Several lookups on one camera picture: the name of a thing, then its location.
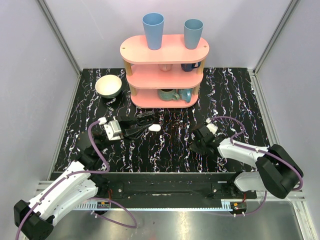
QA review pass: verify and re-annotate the white earbuds charging case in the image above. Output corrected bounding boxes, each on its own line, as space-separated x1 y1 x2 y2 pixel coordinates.
148 124 162 132

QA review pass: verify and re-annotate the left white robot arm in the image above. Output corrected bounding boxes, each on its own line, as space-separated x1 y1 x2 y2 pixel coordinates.
13 111 155 240

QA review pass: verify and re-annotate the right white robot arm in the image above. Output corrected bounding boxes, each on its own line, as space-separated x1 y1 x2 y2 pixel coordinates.
190 123 304 199

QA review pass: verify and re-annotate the white green bowl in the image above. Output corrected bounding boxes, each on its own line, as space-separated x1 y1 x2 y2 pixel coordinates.
95 74 122 99

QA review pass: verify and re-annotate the teal green mug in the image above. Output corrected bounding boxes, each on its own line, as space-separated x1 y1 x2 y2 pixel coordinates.
157 89 180 102

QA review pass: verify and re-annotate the black marble mat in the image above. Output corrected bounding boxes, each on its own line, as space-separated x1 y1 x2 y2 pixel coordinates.
53 67 270 173

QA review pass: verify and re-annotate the light blue mug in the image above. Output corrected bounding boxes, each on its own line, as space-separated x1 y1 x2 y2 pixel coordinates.
177 88 193 103

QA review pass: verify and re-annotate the pink three-tier shelf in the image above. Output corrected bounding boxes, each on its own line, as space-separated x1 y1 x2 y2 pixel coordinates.
120 34 210 109

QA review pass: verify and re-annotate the pink mug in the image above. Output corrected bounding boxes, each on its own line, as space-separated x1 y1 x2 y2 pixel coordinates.
158 64 173 72

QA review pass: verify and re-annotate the navy blue mug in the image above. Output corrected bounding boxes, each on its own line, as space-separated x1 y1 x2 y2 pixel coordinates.
180 62 201 72

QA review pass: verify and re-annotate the tall blue cup left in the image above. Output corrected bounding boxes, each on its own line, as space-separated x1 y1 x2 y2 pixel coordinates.
142 12 164 50

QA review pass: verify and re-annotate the blue cup right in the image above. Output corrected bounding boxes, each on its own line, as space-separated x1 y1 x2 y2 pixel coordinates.
184 19 204 50

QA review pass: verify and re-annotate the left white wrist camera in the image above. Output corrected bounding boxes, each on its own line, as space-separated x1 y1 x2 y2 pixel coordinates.
98 116 123 141

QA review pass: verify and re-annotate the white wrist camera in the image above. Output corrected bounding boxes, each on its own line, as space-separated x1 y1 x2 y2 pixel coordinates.
98 116 123 141
205 118 218 135

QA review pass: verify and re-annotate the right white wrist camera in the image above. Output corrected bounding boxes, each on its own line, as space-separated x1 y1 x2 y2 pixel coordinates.
205 118 218 135

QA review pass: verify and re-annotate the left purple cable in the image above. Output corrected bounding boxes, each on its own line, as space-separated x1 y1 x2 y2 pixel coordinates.
15 121 111 240

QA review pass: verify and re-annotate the purple cable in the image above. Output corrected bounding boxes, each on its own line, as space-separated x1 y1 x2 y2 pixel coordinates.
15 121 111 240
209 116 305 217

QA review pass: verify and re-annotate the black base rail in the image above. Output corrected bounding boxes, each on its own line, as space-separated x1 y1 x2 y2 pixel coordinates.
90 172 257 210

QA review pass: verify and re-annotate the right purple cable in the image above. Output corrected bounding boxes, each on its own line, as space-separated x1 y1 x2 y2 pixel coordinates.
209 116 305 217

